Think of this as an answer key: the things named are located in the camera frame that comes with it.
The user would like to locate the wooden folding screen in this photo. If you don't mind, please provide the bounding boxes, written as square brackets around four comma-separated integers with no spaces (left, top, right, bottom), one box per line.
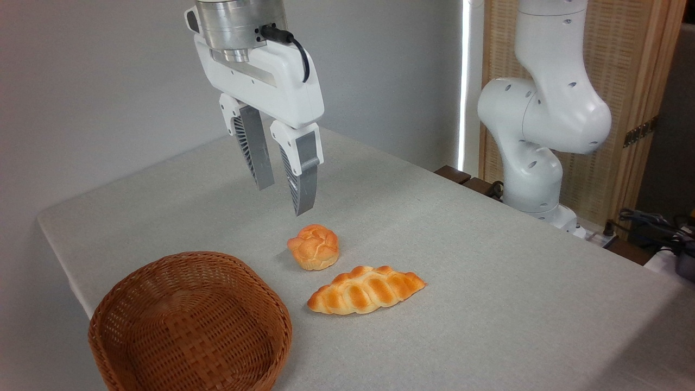
[480,0,688,239]

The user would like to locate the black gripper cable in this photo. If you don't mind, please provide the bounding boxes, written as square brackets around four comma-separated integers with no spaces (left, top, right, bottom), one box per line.
[259,24,312,84]

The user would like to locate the brown woven wicker basket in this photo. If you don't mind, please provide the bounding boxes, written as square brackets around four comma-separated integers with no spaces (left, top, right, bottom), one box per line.
[87,250,293,391]

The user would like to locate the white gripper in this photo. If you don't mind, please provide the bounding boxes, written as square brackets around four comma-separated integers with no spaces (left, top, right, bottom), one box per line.
[193,34,325,217]

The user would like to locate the black screen hinge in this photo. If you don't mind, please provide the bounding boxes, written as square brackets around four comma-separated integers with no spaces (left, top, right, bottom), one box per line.
[623,116,659,149]

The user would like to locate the round knotted bread roll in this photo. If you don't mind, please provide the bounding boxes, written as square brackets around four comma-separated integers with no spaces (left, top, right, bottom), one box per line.
[287,223,340,272]

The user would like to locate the long braided bread loaf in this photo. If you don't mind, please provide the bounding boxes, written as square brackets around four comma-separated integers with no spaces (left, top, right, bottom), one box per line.
[307,264,427,316]

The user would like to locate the dark wooden block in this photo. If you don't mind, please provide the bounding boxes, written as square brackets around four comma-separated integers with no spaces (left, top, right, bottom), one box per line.
[434,165,472,186]
[462,176,503,203]

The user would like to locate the black cable bundle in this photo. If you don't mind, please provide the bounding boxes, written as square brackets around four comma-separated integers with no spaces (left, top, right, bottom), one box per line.
[605,207,695,257]

